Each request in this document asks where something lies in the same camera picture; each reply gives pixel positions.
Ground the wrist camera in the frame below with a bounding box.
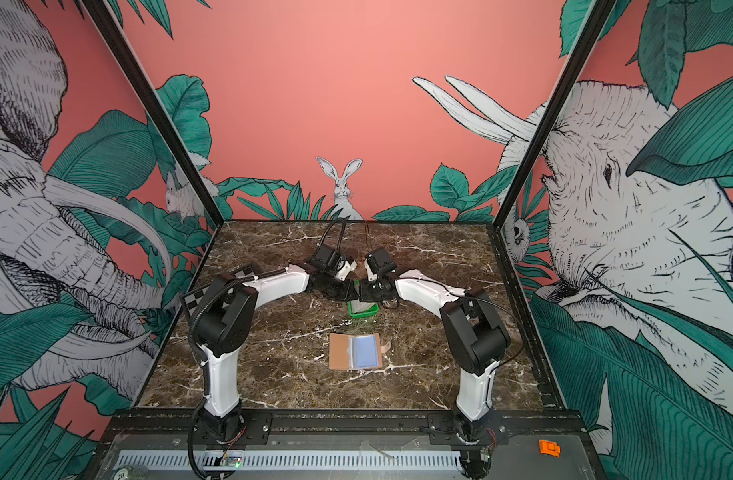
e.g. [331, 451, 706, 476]
[364, 247, 397, 281]
[308, 244, 356, 281]

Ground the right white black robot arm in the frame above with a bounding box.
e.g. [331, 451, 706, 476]
[358, 269, 511, 444]

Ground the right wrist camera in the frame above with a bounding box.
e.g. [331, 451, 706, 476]
[364, 247, 397, 281]

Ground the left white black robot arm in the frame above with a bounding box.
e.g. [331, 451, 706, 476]
[184, 263, 358, 443]

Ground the left black frame post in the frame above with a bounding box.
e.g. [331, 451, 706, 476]
[82, 0, 224, 228]

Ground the black mounting rail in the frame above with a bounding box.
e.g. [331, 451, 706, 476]
[100, 408, 589, 447]

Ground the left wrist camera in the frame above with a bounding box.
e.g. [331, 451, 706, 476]
[308, 244, 356, 281]

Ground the tan leather card holder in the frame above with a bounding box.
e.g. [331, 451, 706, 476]
[328, 334, 391, 371]

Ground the black white checkerboard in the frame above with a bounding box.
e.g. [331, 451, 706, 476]
[180, 264, 258, 320]

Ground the right black frame post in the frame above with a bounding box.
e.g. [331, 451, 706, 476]
[493, 0, 615, 230]

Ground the white slotted cable duct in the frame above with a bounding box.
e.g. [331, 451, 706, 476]
[114, 450, 462, 473]

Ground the black frame post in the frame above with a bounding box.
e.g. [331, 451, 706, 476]
[82, 0, 224, 228]
[493, 0, 615, 230]

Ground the green plastic card tray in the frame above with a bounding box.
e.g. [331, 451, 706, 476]
[348, 280, 379, 319]

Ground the orange connector block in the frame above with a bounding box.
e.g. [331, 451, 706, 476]
[538, 439, 561, 458]

